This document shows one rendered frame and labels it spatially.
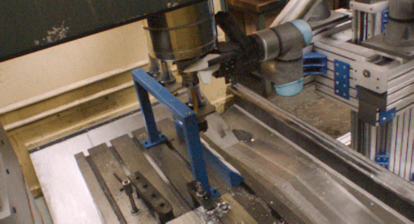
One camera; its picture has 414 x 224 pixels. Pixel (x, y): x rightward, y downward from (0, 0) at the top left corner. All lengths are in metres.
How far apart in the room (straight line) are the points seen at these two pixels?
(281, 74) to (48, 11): 0.62
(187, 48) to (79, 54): 1.12
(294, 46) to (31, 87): 1.23
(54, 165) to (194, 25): 1.28
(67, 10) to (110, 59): 1.27
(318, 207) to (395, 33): 0.69
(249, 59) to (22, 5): 0.54
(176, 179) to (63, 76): 0.75
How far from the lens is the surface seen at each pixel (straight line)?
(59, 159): 2.00
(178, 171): 1.53
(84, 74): 1.96
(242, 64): 1.00
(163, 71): 1.42
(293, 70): 1.09
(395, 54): 1.65
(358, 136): 2.25
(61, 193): 1.90
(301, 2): 1.25
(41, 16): 0.71
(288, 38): 1.05
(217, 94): 2.27
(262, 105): 2.04
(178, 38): 0.85
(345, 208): 1.58
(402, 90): 1.74
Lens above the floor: 1.80
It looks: 29 degrees down
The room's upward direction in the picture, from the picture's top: 10 degrees counter-clockwise
